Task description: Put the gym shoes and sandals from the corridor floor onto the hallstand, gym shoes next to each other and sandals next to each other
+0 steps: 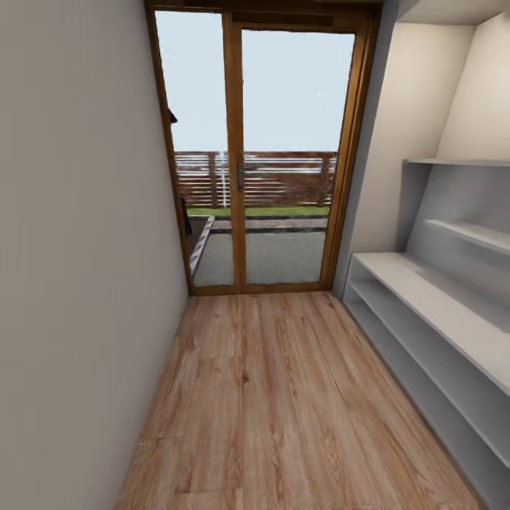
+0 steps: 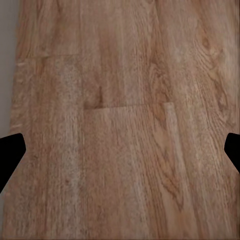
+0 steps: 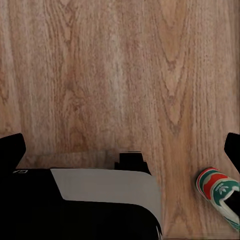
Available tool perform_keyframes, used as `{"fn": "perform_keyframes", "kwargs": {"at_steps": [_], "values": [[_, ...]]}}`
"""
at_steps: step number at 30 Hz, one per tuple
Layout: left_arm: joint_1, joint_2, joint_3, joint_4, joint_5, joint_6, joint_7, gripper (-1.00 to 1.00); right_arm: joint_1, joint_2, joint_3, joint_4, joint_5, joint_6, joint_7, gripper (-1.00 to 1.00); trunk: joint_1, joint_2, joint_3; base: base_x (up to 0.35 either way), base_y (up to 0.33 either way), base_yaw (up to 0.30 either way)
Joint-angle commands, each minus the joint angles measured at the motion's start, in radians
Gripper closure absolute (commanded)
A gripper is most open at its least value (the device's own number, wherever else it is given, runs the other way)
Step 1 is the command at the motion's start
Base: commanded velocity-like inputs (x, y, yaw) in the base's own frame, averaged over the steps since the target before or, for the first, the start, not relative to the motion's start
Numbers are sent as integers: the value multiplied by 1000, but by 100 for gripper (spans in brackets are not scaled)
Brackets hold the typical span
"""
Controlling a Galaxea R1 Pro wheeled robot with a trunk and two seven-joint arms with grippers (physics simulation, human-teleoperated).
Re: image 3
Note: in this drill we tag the gym shoe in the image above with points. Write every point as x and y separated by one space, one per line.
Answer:
223 192

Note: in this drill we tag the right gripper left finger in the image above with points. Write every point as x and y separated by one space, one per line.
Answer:
12 150

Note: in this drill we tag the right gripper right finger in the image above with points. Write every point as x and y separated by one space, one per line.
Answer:
232 149

